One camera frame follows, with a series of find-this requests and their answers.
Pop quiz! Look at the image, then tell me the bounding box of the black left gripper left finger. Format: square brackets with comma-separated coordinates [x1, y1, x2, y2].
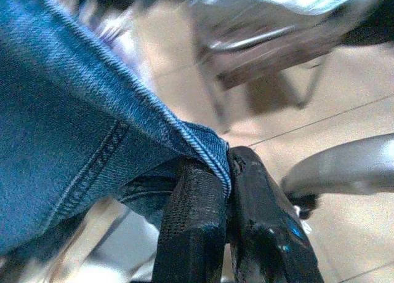
[152, 157, 229, 283]

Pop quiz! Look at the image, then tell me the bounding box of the blue denim garment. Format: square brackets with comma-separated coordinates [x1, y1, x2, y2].
[0, 0, 232, 256]

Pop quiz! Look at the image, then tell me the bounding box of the white long table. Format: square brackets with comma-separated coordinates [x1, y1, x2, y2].
[187, 0, 394, 135]

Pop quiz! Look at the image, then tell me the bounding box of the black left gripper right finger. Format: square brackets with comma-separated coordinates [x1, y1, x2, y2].
[227, 145, 324, 283]

